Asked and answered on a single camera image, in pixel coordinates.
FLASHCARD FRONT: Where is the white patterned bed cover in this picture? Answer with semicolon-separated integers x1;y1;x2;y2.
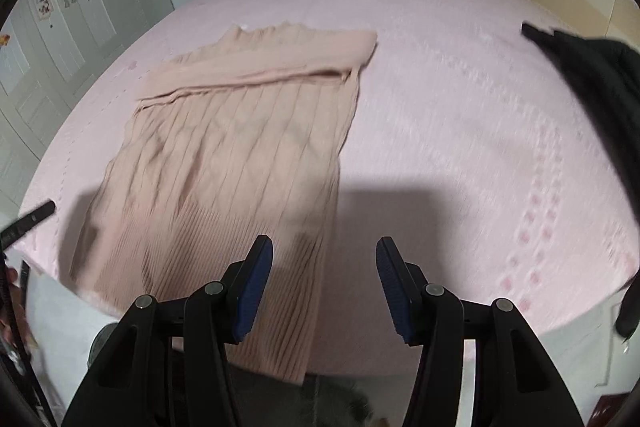
10;0;640;378

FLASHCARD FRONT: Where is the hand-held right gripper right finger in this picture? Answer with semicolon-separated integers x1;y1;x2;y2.
376;237;586;427

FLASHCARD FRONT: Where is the beige ribbed knit sweater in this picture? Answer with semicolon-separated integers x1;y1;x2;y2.
69;22;378;385

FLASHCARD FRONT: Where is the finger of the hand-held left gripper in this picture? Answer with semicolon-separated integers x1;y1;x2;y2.
0;201;57;250

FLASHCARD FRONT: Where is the black garment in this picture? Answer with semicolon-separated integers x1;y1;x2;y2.
521;21;640;188

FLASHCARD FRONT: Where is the white wardrobe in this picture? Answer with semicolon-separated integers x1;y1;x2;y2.
0;0;201;208

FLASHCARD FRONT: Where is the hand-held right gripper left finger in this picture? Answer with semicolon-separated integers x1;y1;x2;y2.
62;235;274;427

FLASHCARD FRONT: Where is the dark cloth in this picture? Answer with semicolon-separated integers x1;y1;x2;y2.
614;282;640;344

